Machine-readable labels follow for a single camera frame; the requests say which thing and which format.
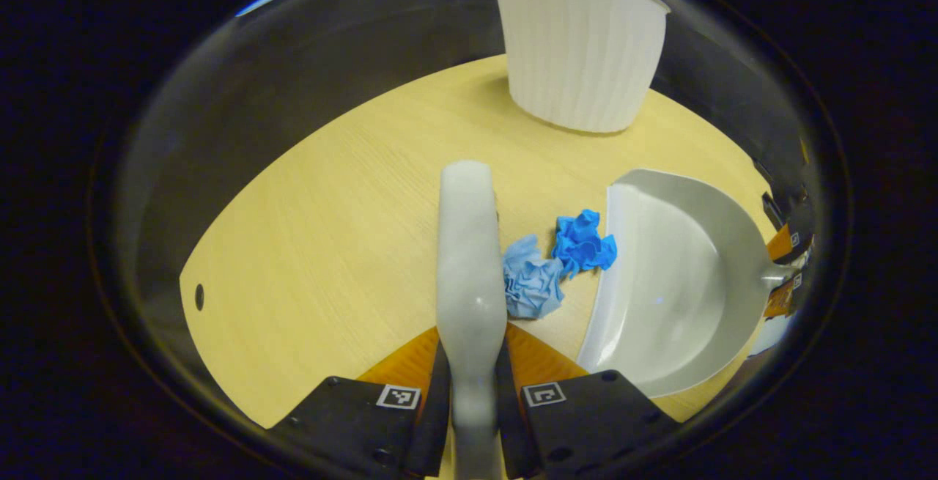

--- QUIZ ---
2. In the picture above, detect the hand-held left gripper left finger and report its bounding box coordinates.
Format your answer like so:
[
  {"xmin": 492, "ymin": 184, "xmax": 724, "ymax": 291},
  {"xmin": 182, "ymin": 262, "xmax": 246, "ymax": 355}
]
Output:
[{"xmin": 267, "ymin": 326, "xmax": 451, "ymax": 480}]

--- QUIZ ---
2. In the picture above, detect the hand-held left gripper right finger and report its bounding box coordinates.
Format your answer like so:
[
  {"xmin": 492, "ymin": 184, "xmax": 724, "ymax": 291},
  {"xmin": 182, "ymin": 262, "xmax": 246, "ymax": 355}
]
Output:
[{"xmin": 495, "ymin": 322, "xmax": 684, "ymax": 480}]

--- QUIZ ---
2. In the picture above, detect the small white dustpan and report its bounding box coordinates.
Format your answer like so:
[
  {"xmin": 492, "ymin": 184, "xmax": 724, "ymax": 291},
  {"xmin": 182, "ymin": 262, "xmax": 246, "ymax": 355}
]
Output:
[{"xmin": 577, "ymin": 169, "xmax": 801, "ymax": 399}]

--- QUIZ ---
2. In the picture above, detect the light blue paper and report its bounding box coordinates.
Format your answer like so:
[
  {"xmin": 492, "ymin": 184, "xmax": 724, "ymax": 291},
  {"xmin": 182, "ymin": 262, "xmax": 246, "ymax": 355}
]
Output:
[{"xmin": 502, "ymin": 235, "xmax": 565, "ymax": 320}]

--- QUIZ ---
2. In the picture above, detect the small white broom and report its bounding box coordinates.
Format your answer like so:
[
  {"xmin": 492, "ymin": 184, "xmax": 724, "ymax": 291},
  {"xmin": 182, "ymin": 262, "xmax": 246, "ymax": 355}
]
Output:
[{"xmin": 436, "ymin": 160, "xmax": 508, "ymax": 480}]

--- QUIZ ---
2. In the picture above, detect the dark blue paper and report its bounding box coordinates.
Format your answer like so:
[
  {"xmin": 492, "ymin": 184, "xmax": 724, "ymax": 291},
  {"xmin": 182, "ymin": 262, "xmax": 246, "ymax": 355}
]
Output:
[{"xmin": 551, "ymin": 209, "xmax": 618, "ymax": 279}]

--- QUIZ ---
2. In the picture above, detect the white ribbed garbage bin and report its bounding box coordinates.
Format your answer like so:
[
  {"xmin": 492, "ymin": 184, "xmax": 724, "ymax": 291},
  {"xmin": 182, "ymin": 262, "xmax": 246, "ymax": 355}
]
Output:
[{"xmin": 484, "ymin": 0, "xmax": 671, "ymax": 134}]

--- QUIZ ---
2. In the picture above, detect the wooden desktop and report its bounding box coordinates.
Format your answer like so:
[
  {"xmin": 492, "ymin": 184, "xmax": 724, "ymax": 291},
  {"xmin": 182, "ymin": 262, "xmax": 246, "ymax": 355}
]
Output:
[{"xmin": 180, "ymin": 53, "xmax": 781, "ymax": 429}]

